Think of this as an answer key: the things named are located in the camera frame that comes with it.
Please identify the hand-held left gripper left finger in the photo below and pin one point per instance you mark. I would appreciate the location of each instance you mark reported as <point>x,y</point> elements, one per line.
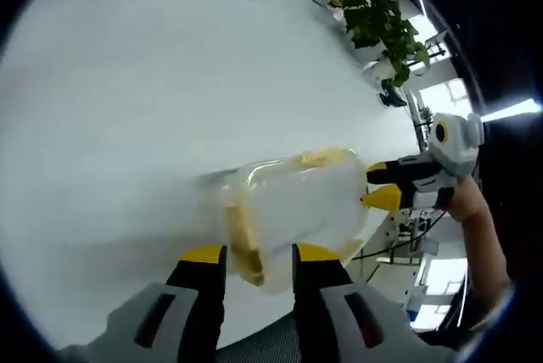
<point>178,316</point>

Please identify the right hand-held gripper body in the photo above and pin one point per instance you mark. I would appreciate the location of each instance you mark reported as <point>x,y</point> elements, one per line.
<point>460,146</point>

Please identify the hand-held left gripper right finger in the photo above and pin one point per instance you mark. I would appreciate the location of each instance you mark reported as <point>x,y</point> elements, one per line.
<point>331,320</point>

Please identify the person's right hand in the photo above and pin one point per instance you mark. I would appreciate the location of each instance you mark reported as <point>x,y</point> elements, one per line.
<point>466,199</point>

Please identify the small potted plant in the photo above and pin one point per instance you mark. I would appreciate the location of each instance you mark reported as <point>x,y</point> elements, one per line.
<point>426,113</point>

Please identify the ceiling light strip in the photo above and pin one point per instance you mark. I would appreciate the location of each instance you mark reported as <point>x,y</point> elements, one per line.
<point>513,108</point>

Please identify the grey mesh office chair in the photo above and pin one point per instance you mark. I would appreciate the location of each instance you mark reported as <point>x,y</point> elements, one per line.
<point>259,342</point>

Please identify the green potted plant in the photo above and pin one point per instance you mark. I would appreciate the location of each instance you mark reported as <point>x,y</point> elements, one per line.
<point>377,19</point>

